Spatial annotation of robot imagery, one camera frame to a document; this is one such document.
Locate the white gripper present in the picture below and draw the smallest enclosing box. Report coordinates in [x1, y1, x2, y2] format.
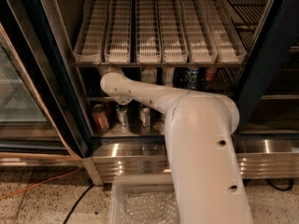
[98, 66, 123, 76]

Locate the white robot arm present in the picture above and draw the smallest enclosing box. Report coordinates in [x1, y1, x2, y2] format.
[100, 72, 253, 224]

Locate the silver can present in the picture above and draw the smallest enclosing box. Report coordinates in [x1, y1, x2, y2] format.
[139, 105, 150, 130]
[116, 105, 129, 130]

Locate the white tall can middle shelf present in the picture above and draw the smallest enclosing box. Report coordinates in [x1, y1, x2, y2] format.
[140, 67, 157, 84]

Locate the red can bottom shelf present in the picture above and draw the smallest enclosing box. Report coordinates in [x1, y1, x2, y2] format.
[92, 105, 109, 131]

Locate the white slim can middle shelf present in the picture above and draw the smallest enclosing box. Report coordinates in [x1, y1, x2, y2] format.
[162, 67, 175, 87]

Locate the glass fridge door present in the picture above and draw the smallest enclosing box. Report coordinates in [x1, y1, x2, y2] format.
[0, 0, 89, 158]

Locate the blue can middle shelf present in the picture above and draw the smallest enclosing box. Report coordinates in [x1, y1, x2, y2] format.
[181, 67, 199, 90]

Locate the orange can middle shelf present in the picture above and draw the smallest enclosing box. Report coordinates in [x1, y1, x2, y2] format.
[204, 67, 217, 81]

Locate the steel fridge base grille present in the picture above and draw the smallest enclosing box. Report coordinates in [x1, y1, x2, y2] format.
[82, 139, 299, 186]

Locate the clear plastic bin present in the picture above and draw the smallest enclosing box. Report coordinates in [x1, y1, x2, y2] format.
[107, 174, 181, 224]

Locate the bubble wrap in bin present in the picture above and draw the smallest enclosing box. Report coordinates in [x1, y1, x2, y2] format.
[117, 191, 181, 224]

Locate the wire middle shelf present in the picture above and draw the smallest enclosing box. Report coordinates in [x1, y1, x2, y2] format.
[83, 67, 241, 102]

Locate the black cable left floor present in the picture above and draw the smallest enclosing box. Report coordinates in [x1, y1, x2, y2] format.
[63, 180, 94, 224]

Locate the black cable floor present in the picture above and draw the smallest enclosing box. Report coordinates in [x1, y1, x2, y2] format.
[242, 177, 294, 192]
[63, 180, 94, 224]

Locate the orange cable on floor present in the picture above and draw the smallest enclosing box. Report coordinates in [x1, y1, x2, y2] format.
[0, 166, 83, 202]

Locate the black cable right floor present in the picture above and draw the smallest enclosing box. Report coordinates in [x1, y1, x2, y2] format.
[242, 177, 294, 192]

